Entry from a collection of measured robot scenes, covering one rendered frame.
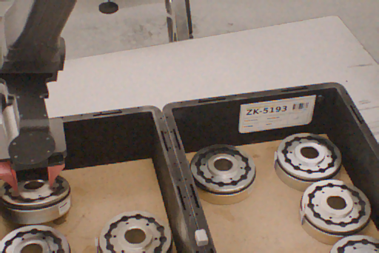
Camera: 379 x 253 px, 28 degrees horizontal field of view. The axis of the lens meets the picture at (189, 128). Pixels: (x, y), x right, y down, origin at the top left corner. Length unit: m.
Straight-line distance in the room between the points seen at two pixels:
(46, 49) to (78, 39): 2.04
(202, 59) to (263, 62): 0.13
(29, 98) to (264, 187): 0.43
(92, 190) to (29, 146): 0.27
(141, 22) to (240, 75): 1.43
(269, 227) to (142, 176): 0.22
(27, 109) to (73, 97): 0.63
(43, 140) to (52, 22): 0.18
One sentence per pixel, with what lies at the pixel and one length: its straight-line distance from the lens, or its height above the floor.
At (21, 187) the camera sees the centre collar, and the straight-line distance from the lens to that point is 1.11.
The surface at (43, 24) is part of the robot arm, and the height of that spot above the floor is 1.23.
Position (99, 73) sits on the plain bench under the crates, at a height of 0.70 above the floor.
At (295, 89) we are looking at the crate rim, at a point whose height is 0.93.
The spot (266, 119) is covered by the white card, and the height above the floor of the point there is 0.88.
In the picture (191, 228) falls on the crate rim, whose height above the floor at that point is 0.93.
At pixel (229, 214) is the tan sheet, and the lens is 1.13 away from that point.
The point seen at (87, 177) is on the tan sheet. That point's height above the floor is 0.83.
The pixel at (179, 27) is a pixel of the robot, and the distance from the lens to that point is 1.82.
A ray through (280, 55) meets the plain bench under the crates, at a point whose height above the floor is 0.70.
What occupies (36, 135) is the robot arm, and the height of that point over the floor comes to 1.07.
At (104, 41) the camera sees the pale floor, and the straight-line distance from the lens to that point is 2.89.
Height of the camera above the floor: 1.68
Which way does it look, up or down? 42 degrees down
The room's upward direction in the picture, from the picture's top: 2 degrees clockwise
